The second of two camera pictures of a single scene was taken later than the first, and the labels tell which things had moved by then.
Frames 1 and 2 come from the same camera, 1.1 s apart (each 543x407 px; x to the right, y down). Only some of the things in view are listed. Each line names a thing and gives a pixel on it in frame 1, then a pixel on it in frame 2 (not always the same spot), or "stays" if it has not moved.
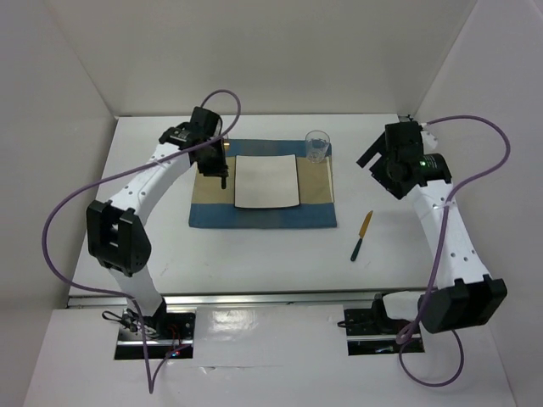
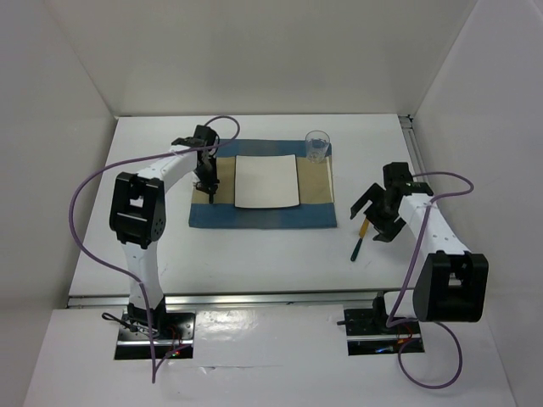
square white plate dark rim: (265, 181) stays
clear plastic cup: (317, 142) stays
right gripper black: (378, 147) to (372, 194)
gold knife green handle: (361, 233) stays
